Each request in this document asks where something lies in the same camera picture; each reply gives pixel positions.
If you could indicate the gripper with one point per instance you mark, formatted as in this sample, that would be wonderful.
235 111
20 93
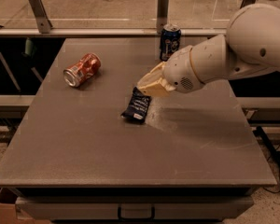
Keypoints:
179 69

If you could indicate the dark blue rxbar wrapper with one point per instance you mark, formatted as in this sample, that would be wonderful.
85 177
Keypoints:
138 107

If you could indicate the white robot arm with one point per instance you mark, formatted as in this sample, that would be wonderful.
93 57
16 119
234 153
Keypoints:
249 48

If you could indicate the blue pepsi can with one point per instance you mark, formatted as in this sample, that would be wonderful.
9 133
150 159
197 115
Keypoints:
170 40

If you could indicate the orange soda can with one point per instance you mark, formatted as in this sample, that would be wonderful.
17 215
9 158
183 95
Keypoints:
77 73

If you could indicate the black stand leg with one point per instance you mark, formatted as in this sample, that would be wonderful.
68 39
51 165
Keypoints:
275 153

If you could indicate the cardboard box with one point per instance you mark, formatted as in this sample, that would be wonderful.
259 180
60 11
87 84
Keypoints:
11 214

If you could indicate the middle metal bracket post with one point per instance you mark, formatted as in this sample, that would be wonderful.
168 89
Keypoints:
162 14

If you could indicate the left metal bracket post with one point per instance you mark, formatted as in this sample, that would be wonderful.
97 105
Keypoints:
44 26

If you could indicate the grey drawer with handle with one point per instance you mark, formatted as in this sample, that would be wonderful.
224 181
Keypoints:
135 208

